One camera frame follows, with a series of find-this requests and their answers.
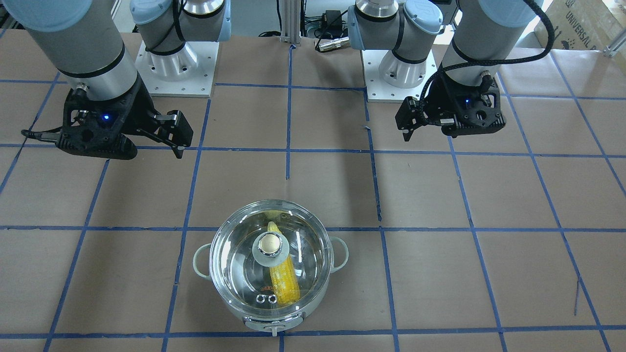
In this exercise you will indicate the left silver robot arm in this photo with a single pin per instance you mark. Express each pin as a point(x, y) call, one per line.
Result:
point(482, 41)

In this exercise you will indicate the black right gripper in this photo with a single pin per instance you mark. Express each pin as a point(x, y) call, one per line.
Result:
point(138, 108)

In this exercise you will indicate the yellow corn cob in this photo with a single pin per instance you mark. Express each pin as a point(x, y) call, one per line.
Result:
point(284, 280)

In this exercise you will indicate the glass pot lid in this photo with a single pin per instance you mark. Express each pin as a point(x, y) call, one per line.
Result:
point(270, 256)

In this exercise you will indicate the cardboard box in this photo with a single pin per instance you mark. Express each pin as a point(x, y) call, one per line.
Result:
point(586, 24)

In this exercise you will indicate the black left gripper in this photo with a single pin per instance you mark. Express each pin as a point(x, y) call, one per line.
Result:
point(438, 106)

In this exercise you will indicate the white pot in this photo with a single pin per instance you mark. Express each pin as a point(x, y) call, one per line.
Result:
point(271, 274)

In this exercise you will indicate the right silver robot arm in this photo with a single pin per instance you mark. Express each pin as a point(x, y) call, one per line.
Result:
point(81, 40)

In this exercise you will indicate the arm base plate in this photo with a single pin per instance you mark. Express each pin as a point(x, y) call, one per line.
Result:
point(188, 73)
point(398, 76)

